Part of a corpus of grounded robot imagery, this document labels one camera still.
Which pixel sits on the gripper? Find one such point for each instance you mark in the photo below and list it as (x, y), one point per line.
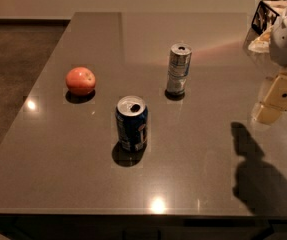
(277, 98)

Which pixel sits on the black wire basket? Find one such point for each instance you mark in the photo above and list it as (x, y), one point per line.
(266, 14)

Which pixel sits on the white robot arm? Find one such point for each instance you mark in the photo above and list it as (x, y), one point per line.
(278, 45)

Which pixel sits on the red apple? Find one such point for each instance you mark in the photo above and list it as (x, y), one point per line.
(80, 81)

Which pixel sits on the yellow snack bag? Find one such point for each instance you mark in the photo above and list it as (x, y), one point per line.
(261, 44)

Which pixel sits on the blue Pepsi can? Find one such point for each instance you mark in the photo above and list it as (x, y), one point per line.
(131, 119)

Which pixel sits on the silver blue Red Bull can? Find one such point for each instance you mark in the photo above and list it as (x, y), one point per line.
(178, 68)

